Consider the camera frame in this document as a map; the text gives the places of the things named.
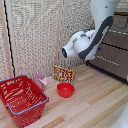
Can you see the dark brown drawer cabinet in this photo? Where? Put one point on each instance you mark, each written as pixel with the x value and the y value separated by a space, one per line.
pixel 123 20

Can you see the red plastic bowl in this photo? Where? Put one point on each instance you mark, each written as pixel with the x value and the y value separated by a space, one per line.
pixel 65 90

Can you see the pink plastic cup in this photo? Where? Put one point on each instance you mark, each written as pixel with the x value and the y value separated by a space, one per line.
pixel 41 80

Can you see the black vertical pole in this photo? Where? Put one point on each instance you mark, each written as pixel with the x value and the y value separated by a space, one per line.
pixel 8 36

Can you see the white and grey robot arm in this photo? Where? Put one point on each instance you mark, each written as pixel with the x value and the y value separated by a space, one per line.
pixel 80 45

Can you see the wide woven screen panel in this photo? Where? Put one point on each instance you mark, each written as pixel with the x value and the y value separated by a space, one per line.
pixel 33 36

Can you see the red plastic shopping basket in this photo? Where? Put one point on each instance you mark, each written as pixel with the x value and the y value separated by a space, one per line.
pixel 20 100

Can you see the narrow woven screen panel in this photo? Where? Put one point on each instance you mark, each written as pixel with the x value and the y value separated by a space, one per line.
pixel 75 16

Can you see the colourful printed snack box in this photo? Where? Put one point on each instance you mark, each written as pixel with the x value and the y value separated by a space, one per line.
pixel 63 74

